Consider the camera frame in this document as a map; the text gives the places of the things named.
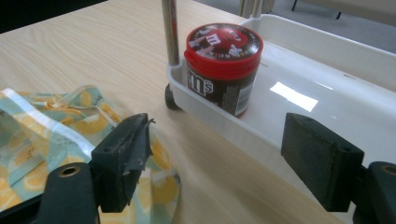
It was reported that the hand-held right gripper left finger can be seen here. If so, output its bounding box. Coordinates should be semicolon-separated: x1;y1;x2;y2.
90;113;156;214

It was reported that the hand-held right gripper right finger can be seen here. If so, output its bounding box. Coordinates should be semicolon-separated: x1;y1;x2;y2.
280;112;365;213

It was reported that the white plastic cart tray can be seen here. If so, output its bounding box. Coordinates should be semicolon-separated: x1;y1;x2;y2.
165;13;396;218

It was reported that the lemon print plastic bag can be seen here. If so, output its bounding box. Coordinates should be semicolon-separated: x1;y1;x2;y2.
0;84;182;224

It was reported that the candy jar with red lid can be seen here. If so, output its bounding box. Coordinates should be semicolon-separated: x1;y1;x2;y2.
183;22;264;119

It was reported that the black caster wheel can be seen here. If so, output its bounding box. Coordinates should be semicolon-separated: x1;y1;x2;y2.
163;83;181;111

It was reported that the chrome cart pole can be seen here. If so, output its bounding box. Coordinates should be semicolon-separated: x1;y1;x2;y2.
250;0;264;19
161;0;181;67

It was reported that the beige bench with dark legs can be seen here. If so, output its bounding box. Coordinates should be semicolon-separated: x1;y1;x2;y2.
290;0;396;28

